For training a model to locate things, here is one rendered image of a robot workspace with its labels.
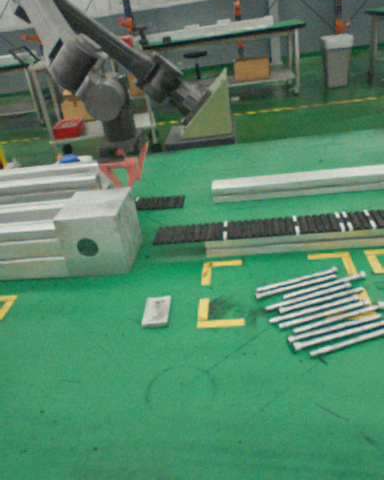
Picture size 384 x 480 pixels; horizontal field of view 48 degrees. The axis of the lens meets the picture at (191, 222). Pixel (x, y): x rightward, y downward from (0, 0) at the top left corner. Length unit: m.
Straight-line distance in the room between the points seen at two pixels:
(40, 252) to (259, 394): 0.37
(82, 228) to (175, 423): 0.30
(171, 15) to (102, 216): 7.80
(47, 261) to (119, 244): 0.11
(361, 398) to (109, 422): 0.23
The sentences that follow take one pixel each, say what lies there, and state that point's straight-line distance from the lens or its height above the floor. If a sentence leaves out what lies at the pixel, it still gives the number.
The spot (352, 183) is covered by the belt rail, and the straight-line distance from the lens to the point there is 0.82.
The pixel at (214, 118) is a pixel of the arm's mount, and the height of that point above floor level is 0.83.
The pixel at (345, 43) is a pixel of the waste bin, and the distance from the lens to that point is 5.64.
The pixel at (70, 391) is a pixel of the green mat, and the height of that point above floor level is 0.78.
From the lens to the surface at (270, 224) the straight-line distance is 0.64.
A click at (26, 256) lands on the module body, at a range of 0.67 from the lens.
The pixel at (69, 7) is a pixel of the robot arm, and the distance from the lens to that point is 1.19.
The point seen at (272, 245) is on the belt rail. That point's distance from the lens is 0.63.
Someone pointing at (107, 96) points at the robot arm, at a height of 1.01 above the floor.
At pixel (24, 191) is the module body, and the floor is 0.85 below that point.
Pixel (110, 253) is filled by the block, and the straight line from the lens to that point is 0.62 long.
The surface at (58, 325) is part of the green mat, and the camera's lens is 0.58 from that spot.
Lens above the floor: 1.11
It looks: 26 degrees down
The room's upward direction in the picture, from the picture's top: 9 degrees counter-clockwise
